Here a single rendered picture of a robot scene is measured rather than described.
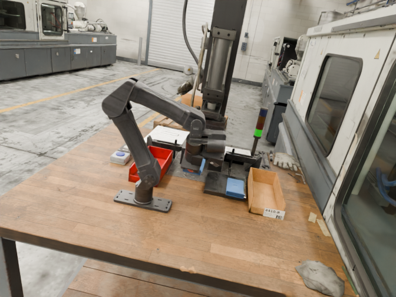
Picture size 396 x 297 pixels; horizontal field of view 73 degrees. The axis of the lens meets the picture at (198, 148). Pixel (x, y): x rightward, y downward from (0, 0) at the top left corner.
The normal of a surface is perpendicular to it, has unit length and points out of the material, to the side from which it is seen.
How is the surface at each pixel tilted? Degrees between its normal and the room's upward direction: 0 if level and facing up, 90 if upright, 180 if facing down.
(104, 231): 0
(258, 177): 90
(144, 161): 77
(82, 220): 0
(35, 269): 0
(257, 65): 90
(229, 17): 90
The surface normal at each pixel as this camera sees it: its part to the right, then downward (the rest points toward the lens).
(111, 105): 0.03, 0.40
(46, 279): 0.15, -0.91
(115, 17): -0.20, 0.37
